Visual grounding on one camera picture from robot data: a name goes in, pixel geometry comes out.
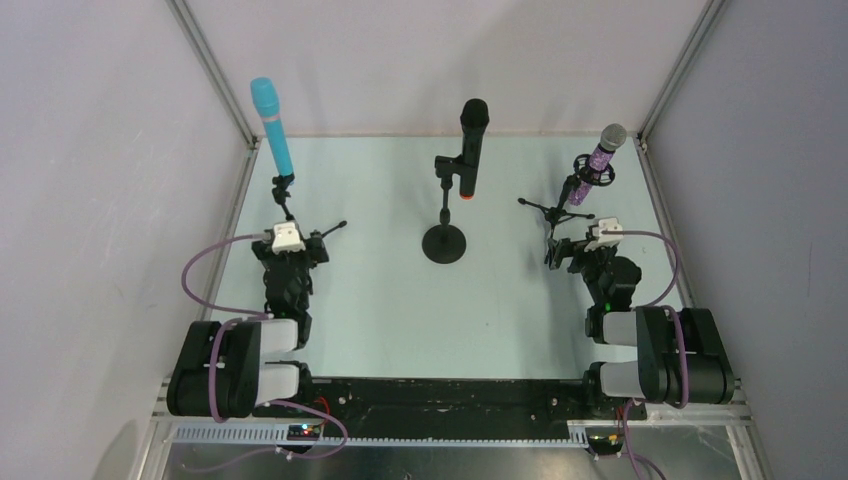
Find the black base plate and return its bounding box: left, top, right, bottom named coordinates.
left=294, top=377, right=626, bottom=441

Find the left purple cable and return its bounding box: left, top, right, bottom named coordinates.
left=180, top=233, right=352, bottom=475

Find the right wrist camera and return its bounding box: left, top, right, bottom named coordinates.
left=584, top=217, right=624, bottom=252

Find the blue toy microphone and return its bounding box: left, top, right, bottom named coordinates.
left=250, top=77, right=294, bottom=177

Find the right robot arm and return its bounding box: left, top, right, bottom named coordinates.
left=545, top=238, right=736, bottom=409

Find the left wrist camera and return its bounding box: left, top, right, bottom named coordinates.
left=271, top=220, right=306, bottom=254

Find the purple glitter microphone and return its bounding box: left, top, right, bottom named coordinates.
left=567, top=123, right=628, bottom=206

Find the black round-base mic stand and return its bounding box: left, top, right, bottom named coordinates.
left=421, top=156, right=467, bottom=265

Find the black tripod mic stand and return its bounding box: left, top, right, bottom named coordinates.
left=271, top=174, right=349, bottom=239

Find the black microphone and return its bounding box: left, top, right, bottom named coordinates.
left=458, top=98, right=490, bottom=200

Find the black shock-mount tripod stand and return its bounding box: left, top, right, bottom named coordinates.
left=517, top=150, right=616, bottom=249

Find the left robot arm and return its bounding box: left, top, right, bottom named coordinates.
left=165, top=231, right=329, bottom=421

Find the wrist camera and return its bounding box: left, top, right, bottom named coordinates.
left=271, top=220, right=306, bottom=254
left=584, top=217, right=624, bottom=252

